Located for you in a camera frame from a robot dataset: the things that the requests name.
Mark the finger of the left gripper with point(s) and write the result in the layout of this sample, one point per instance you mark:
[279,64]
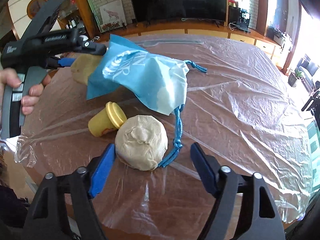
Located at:
[93,48]
[55,62]

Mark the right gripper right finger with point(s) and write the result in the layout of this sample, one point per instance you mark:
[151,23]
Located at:
[258,217]

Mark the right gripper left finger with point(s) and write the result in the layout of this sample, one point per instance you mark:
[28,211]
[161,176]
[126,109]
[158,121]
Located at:
[47,216]

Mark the yellow paper envelope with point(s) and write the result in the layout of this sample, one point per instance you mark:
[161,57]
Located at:
[84,66]

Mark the beige paper puck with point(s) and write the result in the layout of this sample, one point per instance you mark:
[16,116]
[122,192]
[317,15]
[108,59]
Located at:
[141,142]

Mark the yellow plastic tub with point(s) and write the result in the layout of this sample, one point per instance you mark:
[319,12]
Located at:
[107,120]

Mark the light blue drawstring bag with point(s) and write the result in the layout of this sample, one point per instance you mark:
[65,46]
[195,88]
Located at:
[159,82]

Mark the glass display cabinet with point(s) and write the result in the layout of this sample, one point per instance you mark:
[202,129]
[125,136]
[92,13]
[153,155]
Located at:
[79,11]

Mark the clear plastic table cover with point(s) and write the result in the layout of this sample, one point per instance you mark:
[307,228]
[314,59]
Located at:
[241,111]

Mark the potted green plant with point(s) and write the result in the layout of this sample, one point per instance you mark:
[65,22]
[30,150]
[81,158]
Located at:
[294,76]

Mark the wooden tv cabinet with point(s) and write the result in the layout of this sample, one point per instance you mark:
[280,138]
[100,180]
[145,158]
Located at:
[275,52]

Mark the dark armchair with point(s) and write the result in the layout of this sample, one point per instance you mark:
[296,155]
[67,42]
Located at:
[309,69]

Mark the black coffee machine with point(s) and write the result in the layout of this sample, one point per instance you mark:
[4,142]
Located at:
[238,19]

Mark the white printer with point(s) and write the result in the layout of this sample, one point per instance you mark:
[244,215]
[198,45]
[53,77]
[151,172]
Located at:
[281,38]

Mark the round wall picture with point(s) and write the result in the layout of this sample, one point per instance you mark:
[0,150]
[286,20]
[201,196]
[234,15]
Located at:
[34,6]

